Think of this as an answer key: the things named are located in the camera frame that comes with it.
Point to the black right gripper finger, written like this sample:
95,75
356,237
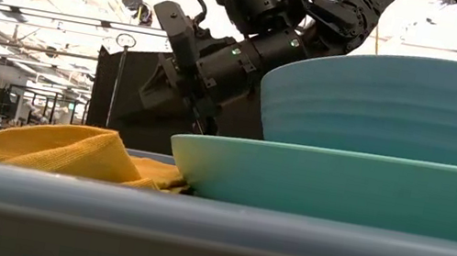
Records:
160,91

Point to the yellow cloth napkin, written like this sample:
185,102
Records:
43,148

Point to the teal bowl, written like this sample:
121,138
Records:
339,188

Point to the blue ribbed bowl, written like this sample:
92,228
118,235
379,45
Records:
399,110

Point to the blue plastic tray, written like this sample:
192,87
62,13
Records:
58,197

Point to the black partition panel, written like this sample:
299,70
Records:
118,119

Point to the black background robot station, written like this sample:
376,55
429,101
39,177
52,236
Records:
44,116

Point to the overhead metal rail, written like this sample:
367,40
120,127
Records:
65,18

